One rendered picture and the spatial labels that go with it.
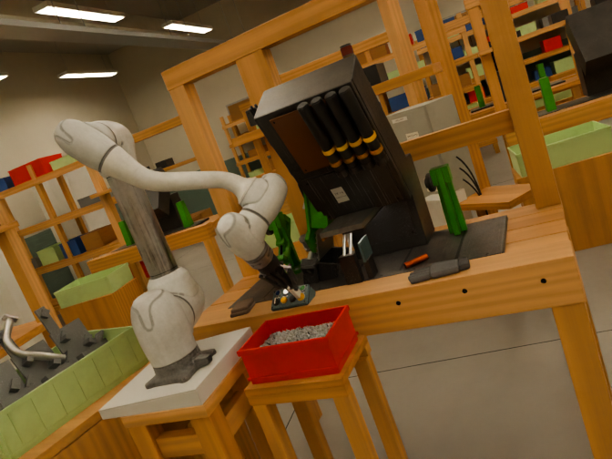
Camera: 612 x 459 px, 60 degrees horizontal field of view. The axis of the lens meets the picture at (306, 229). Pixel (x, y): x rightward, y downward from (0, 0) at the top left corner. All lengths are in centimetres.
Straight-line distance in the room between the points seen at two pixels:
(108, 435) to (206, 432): 60
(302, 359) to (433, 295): 47
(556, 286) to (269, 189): 90
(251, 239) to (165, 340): 41
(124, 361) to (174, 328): 65
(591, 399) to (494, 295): 43
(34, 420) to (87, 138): 101
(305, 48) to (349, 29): 104
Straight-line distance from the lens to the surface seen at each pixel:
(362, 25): 1215
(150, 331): 172
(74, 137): 174
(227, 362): 177
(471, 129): 230
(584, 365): 185
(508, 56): 218
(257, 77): 243
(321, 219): 203
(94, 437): 218
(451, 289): 174
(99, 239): 781
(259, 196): 167
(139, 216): 187
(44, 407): 218
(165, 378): 177
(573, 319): 177
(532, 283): 171
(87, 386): 226
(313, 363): 161
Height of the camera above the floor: 151
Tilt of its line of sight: 11 degrees down
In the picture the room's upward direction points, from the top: 20 degrees counter-clockwise
